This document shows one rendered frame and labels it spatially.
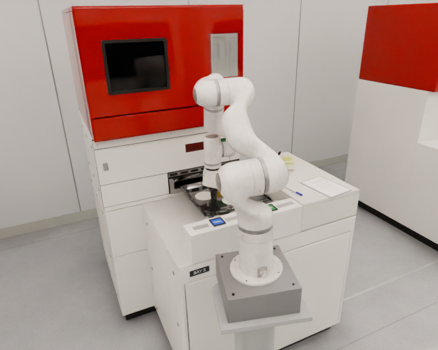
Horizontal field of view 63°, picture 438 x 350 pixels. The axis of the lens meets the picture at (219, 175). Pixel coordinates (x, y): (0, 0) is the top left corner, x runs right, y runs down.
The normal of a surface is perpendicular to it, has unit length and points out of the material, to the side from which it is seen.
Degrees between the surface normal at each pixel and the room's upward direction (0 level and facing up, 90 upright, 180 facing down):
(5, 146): 90
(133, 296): 90
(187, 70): 90
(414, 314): 0
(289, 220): 90
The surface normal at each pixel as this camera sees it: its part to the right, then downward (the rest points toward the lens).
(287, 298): 0.17, 0.39
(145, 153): 0.42, 0.36
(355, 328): -0.02, -0.91
